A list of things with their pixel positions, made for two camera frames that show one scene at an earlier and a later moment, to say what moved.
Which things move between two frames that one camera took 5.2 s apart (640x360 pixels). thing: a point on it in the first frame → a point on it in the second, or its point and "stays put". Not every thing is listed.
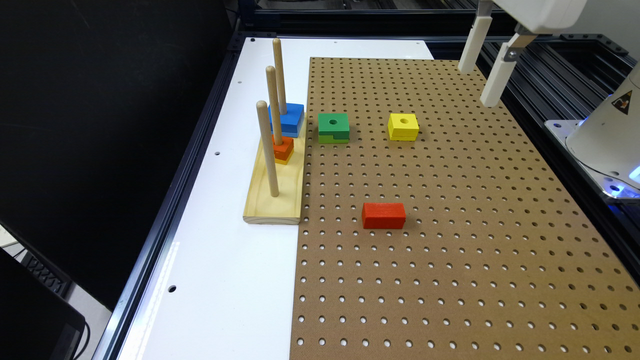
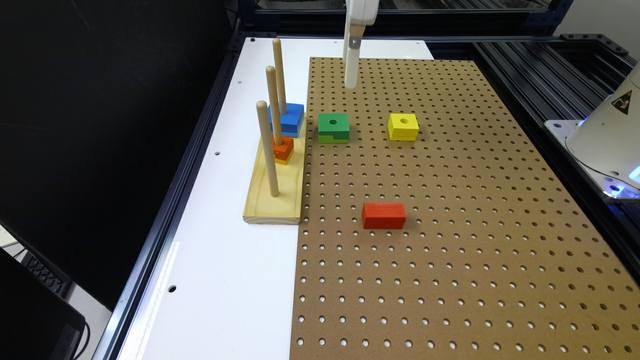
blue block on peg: [291, 123] stays put
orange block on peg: [282, 151] stays put
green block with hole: [333, 128] stays put
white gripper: [540, 16] → [359, 14]
